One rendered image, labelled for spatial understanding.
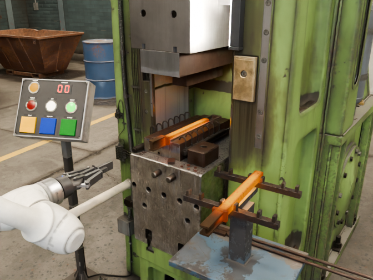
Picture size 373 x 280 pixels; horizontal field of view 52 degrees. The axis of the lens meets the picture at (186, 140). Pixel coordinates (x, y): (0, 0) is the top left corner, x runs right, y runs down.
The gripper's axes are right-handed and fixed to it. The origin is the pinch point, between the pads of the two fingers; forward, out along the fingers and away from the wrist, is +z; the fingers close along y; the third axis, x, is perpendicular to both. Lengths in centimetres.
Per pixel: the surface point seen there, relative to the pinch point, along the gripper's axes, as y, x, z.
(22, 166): -233, -99, 101
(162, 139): 0.7, 0.9, 32.3
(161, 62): -1.0, 32.4, 34.9
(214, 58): 8, 32, 61
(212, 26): 13, 46, 51
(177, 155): 6.3, -5.7, 34.9
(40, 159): -233, -99, 121
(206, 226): 49, 0, -10
